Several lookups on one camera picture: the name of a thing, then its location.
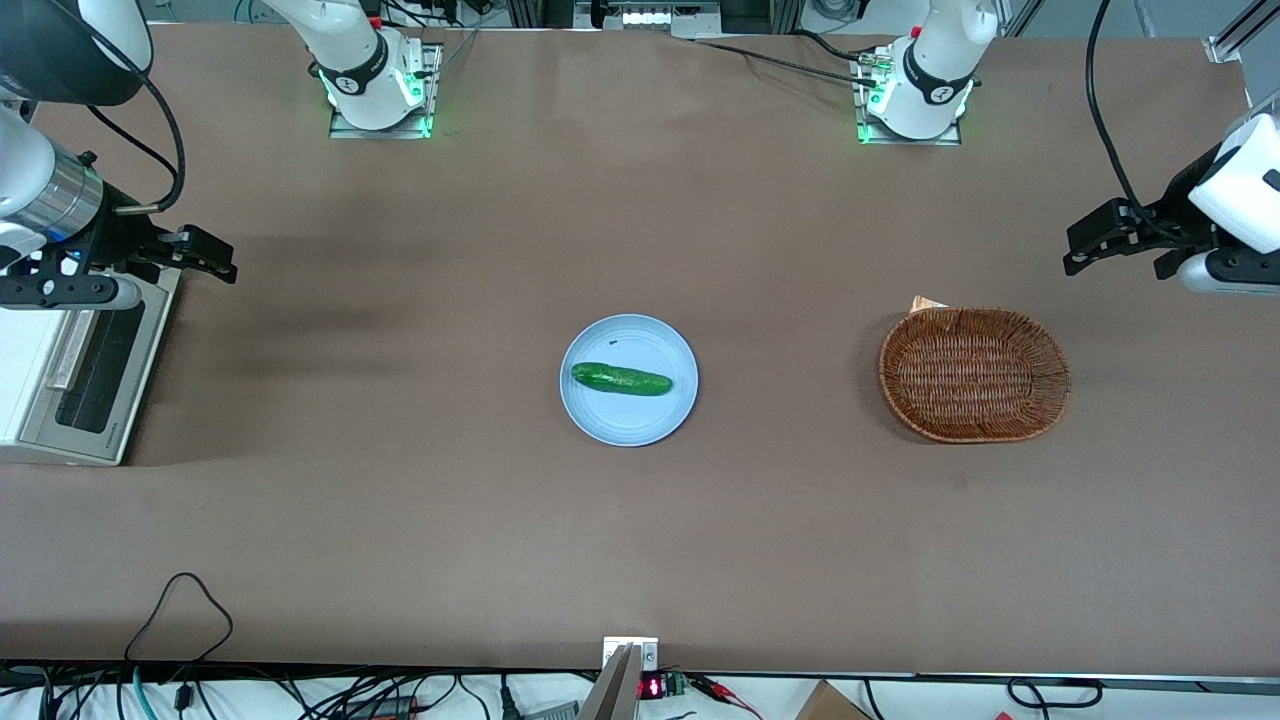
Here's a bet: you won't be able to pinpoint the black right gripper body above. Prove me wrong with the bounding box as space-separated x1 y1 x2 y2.
78 200 193 273

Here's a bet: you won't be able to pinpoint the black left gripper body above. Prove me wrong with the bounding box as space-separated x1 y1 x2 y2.
1130 145 1226 281

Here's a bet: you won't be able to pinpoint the glass oven door with handle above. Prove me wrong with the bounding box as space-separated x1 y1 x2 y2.
20 268 184 468

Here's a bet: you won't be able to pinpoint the brown wicker basket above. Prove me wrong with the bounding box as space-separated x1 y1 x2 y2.
879 307 1072 444

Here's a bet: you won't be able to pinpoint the green cucumber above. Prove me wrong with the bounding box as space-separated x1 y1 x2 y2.
571 362 674 397

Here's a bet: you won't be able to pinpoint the light blue plate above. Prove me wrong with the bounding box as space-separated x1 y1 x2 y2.
559 314 699 447

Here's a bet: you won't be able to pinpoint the grey equipment box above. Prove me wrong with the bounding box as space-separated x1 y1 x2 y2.
574 0 723 39

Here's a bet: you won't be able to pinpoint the brown cardboard box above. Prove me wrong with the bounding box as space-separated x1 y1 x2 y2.
794 680 873 720

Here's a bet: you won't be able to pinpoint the red clip leads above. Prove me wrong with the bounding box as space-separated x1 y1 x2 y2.
688 674 763 720

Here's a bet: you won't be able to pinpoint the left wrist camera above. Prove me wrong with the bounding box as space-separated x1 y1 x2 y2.
1155 248 1280 297

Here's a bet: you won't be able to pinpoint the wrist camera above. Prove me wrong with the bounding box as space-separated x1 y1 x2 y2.
0 250 143 312
1155 248 1280 297

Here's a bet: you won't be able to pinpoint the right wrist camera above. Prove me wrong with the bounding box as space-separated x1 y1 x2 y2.
0 250 143 312

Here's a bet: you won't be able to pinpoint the left arm black wrist cable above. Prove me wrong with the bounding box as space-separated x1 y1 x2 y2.
1085 0 1183 247

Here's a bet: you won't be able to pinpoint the arm black wrist cable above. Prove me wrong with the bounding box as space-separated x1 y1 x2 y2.
85 68 188 217
1085 0 1183 247

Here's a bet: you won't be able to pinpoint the right arm black wrist cable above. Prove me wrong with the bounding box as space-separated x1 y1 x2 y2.
85 68 188 217

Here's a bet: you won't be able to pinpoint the aluminium frame profile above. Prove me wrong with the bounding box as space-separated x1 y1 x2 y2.
1204 0 1280 65

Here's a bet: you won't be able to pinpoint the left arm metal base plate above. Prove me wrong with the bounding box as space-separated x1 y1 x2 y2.
851 50 964 147

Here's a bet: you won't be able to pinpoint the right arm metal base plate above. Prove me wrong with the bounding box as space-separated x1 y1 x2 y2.
328 42 444 140

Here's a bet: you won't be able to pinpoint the looped black table cable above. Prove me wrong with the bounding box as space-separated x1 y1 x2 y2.
124 571 235 691

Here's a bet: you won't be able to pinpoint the black cable across table edge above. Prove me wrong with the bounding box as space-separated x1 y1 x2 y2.
688 30 883 89

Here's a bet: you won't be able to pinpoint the flat black cable loop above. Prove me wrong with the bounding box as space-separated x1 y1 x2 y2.
1005 677 1104 710

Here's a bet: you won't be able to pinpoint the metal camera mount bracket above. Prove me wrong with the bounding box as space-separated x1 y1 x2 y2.
578 637 661 720

